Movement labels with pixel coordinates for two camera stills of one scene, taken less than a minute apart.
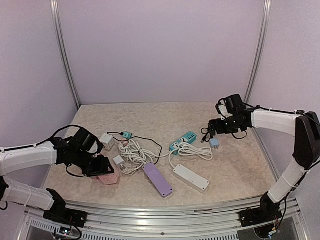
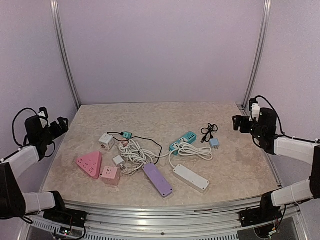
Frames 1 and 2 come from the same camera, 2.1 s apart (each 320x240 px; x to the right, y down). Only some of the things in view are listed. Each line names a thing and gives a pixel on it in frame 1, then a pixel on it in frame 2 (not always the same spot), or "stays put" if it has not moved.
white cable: [186, 149] stays put
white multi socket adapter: [107, 141] stays put
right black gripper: [220, 130] → [237, 123]
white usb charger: [119, 162] stays put
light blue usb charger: [214, 143] stays put
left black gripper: [101, 168] → [64, 127]
